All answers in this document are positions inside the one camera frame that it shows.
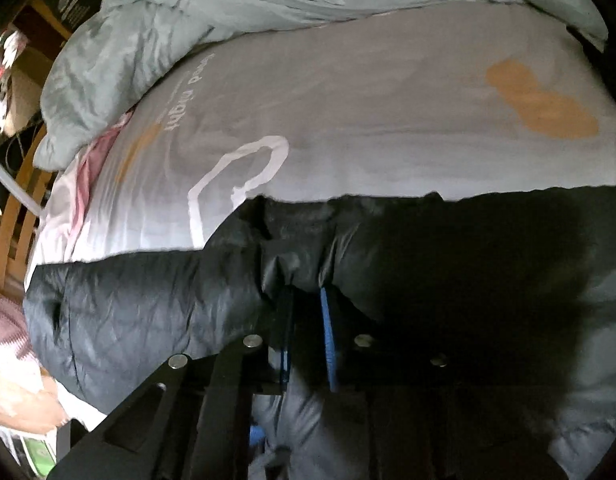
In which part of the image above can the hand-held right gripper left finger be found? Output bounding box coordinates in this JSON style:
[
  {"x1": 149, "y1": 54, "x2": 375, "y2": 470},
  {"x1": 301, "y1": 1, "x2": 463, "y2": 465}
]
[{"x1": 47, "y1": 285, "x2": 295, "y2": 480}]

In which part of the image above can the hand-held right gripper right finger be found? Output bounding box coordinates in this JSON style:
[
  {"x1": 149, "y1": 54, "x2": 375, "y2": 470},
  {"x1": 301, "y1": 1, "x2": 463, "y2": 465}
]
[{"x1": 319, "y1": 284, "x2": 571, "y2": 480}]

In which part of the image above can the black puffer jacket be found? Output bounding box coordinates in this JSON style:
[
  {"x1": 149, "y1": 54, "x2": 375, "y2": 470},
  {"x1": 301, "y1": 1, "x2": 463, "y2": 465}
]
[{"x1": 25, "y1": 185, "x2": 616, "y2": 480}]

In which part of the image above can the white printed bed sheet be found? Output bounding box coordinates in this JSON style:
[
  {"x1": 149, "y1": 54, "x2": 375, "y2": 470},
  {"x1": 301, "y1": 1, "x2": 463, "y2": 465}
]
[{"x1": 25, "y1": 5, "x2": 616, "y2": 281}]

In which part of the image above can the pink white cloth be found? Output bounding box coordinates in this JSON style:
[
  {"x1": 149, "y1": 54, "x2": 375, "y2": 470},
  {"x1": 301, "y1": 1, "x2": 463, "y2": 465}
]
[{"x1": 38, "y1": 110, "x2": 134, "y2": 266}]

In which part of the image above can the pink knitted cloth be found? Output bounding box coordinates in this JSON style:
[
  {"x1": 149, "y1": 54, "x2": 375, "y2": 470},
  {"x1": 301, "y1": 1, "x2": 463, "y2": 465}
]
[{"x1": 0, "y1": 290, "x2": 44, "y2": 376}]

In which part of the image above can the white tube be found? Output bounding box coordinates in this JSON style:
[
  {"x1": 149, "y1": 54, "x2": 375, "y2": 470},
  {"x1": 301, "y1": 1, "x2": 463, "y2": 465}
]
[{"x1": 0, "y1": 155, "x2": 44, "y2": 216}]

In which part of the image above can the grey-green duvet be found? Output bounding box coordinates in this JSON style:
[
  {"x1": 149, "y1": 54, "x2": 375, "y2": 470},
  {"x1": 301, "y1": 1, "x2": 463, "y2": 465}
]
[{"x1": 33, "y1": 0, "x2": 608, "y2": 171}]

